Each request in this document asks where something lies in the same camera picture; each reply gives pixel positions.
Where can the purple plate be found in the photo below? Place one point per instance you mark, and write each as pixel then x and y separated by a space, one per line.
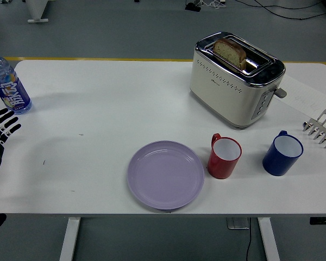
pixel 165 175

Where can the blue drink bottle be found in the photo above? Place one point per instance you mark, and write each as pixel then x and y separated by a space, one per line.
pixel 12 92

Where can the white table leg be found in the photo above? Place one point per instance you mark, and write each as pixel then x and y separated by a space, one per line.
pixel 69 239
pixel 269 239

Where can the yellow floor tape line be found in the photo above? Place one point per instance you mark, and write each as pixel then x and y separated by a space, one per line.
pixel 97 58

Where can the white stand foot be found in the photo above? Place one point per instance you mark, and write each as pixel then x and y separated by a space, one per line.
pixel 36 11

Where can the red mug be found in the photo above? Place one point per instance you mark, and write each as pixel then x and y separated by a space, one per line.
pixel 220 167

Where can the cream and chrome toaster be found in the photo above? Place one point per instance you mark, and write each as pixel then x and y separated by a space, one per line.
pixel 228 100

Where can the black device on floor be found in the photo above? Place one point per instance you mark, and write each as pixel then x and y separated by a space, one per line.
pixel 193 7

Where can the bread slice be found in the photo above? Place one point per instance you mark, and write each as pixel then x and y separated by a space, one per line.
pixel 229 53

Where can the grey box under table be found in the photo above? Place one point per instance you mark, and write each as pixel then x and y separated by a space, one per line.
pixel 237 223

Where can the blue mug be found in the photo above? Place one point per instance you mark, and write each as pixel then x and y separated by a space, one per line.
pixel 277 164

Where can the white paper sheet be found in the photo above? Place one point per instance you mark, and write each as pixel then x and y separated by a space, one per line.
pixel 309 92

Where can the metal toast rack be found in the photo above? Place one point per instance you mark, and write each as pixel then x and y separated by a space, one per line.
pixel 324 127

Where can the black table control panel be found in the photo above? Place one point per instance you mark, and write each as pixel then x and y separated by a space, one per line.
pixel 323 220

